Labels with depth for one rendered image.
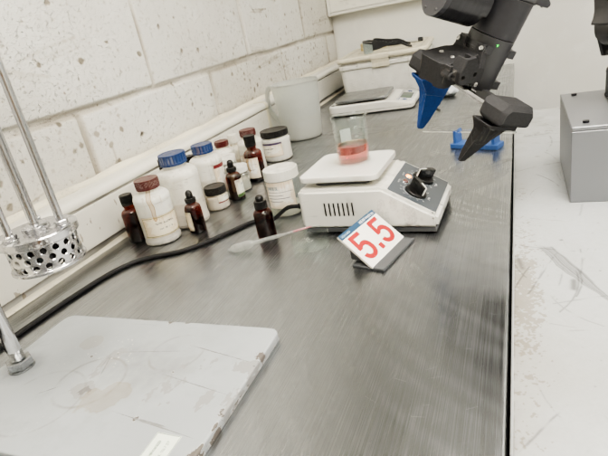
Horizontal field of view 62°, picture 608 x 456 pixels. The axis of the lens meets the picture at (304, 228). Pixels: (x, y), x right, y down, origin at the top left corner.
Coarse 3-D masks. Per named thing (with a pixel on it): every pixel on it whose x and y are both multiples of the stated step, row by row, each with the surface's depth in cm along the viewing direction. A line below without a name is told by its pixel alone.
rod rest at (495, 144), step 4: (460, 128) 103; (452, 132) 103; (456, 132) 102; (456, 136) 103; (460, 136) 104; (456, 140) 103; (460, 140) 104; (464, 140) 104; (492, 140) 97; (496, 140) 98; (500, 140) 99; (452, 144) 103; (456, 144) 103; (460, 144) 102; (488, 144) 99; (492, 144) 98; (496, 144) 98; (500, 144) 98; (456, 148) 103; (460, 148) 102; (480, 148) 99; (484, 148) 99; (488, 148) 98; (492, 148) 98; (496, 148) 97
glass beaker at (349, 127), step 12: (348, 108) 76; (360, 108) 75; (336, 120) 72; (348, 120) 72; (360, 120) 72; (336, 132) 74; (348, 132) 72; (360, 132) 73; (336, 144) 75; (348, 144) 73; (360, 144) 73; (348, 156) 74; (360, 156) 74
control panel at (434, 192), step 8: (408, 168) 77; (416, 168) 78; (400, 176) 74; (432, 176) 78; (392, 184) 71; (400, 184) 72; (408, 184) 73; (424, 184) 74; (432, 184) 75; (440, 184) 76; (400, 192) 70; (432, 192) 73; (440, 192) 74; (416, 200) 69; (424, 200) 70; (432, 200) 71; (440, 200) 71; (432, 208) 69
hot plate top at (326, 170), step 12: (324, 156) 83; (336, 156) 81; (372, 156) 78; (384, 156) 76; (312, 168) 77; (324, 168) 76; (336, 168) 75; (348, 168) 74; (360, 168) 73; (372, 168) 72; (384, 168) 72; (300, 180) 74; (312, 180) 73; (324, 180) 72; (336, 180) 72; (348, 180) 71; (360, 180) 70
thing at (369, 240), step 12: (372, 216) 69; (360, 228) 67; (372, 228) 67; (384, 228) 68; (348, 240) 64; (360, 240) 65; (372, 240) 66; (384, 240) 67; (360, 252) 63; (372, 252) 64
